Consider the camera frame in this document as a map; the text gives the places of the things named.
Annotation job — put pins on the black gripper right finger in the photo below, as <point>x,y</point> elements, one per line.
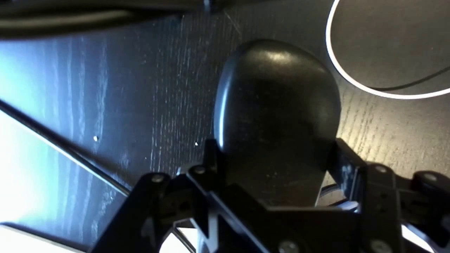
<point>381,205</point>

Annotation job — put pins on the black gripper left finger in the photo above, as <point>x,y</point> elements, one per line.
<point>140,211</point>

